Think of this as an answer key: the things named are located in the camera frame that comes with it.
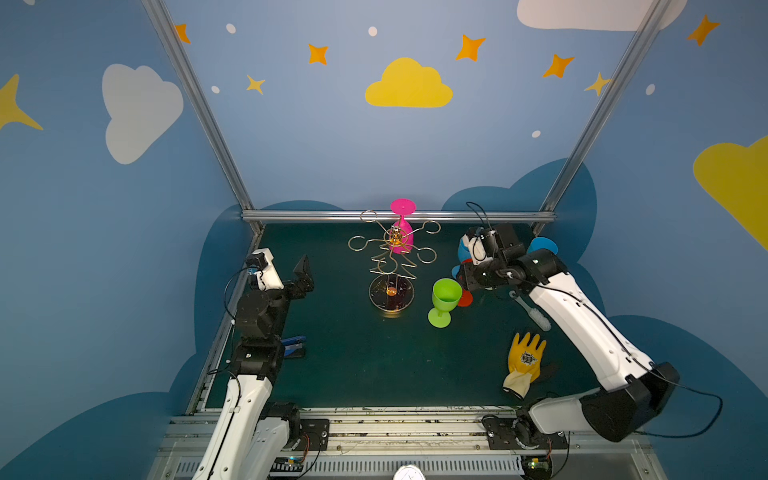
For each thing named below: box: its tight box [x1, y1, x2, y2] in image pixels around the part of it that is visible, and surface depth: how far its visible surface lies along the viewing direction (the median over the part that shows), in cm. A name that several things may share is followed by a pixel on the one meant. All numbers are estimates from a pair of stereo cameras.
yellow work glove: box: [502, 332, 547, 399], surface depth 86 cm
